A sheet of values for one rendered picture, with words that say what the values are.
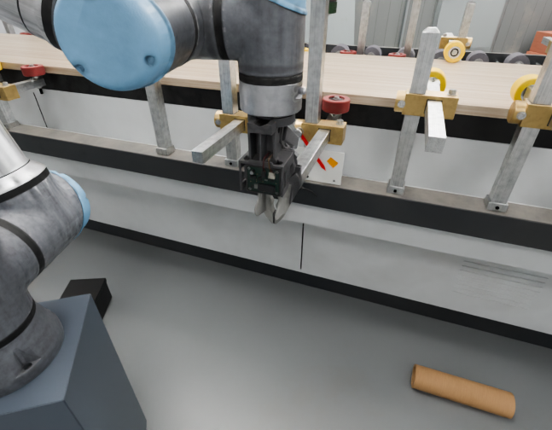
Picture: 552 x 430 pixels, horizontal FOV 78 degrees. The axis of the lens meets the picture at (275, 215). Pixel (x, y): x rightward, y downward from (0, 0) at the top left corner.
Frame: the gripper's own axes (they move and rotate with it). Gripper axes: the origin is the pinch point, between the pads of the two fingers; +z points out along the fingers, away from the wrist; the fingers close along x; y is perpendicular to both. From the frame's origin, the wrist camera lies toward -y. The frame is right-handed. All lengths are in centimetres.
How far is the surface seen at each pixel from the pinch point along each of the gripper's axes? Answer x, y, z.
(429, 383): 46, -27, 76
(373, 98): 11, -60, -7
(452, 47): 37, -123, -13
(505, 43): 193, -725, 55
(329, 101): 0.0, -48.2, -7.9
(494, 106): 44, -60, -7
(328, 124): 1.8, -39.6, -4.3
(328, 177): 3.5, -38.1, 10.6
